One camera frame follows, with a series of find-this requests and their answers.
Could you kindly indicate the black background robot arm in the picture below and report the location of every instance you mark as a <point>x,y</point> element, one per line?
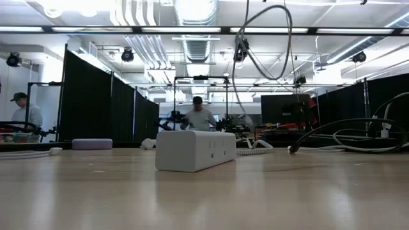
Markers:
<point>233,127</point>
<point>174,121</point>
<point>32,127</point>

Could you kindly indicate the black gantry frame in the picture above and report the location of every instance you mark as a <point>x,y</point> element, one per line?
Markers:
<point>41,84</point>
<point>200,77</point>

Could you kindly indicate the person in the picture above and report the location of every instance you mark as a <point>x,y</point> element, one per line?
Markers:
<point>199,119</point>
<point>27,116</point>

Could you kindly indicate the lavender flat pad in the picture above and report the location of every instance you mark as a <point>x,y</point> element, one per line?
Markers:
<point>92,144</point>

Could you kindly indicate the white power strip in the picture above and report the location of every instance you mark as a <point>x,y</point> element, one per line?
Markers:
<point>179,151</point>

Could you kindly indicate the black ceiling spotlight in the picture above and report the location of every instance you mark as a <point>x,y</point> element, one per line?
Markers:
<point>127,56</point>
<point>14,60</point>
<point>359,57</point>
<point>242,52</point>
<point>300,80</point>

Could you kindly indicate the silver ventilation duct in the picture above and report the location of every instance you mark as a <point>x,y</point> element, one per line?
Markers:
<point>196,48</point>

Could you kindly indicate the white plug adapter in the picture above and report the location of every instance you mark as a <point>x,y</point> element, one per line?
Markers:
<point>385,132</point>

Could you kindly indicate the black overhead frame bar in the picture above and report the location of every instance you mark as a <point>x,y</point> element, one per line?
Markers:
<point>137,30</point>

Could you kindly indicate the black curtain partition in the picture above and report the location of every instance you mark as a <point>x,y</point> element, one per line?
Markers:
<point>86,105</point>
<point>345,108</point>

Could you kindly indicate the white ceiling pipe bundle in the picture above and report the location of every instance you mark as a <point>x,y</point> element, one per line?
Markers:
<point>143,48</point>

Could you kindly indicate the black monitor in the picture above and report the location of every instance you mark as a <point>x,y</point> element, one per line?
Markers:
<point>274,108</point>

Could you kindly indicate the red and yellow equipment rack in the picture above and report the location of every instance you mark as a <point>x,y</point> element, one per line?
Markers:
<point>271,129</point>

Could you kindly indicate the colourful storage bins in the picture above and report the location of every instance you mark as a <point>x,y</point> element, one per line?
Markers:
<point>19,138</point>

